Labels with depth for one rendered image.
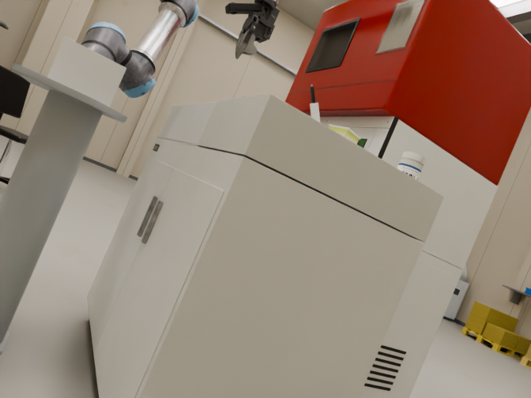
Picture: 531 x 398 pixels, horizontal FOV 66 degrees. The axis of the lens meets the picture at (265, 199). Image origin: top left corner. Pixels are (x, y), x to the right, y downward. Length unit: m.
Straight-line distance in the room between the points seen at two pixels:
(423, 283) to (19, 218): 1.50
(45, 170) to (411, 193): 1.05
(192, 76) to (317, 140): 10.15
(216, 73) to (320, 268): 10.33
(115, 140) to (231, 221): 9.87
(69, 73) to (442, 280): 1.61
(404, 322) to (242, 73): 10.09
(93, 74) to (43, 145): 0.25
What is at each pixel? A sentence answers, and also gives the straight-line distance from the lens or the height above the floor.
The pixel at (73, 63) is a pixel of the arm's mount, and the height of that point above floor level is 0.89.
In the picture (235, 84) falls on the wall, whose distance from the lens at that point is 11.35.
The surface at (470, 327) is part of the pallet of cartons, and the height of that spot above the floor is 0.17.
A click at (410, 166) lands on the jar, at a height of 1.02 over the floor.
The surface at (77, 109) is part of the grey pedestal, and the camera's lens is 1.35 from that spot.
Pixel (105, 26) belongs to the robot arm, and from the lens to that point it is 1.54.
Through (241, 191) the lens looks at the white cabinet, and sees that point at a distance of 0.90.
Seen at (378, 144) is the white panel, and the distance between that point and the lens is 1.57.
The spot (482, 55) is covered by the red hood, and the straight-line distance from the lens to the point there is 1.93.
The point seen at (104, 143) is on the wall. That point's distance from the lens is 10.72.
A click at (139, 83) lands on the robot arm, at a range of 1.55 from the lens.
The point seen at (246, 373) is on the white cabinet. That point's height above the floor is 0.34.
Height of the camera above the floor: 0.74
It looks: 1 degrees up
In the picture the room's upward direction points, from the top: 23 degrees clockwise
